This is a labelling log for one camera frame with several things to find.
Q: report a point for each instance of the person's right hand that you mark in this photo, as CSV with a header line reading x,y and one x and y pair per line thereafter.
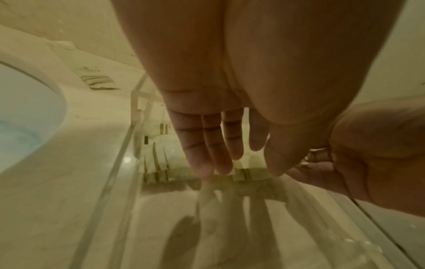
x,y
381,157

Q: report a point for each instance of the person's left hand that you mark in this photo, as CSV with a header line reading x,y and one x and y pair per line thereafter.
x,y
249,65

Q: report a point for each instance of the bundle of cream toiletry packets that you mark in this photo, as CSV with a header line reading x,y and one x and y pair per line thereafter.
x,y
156,157

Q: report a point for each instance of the clear plastic tray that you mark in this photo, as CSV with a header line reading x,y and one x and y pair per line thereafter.
x,y
265,236

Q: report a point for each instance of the long cream striped toiletry packet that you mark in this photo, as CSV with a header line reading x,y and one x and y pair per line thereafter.
x,y
86,68

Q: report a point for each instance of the white oval sink basin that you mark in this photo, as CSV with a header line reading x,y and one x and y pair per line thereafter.
x,y
26,118

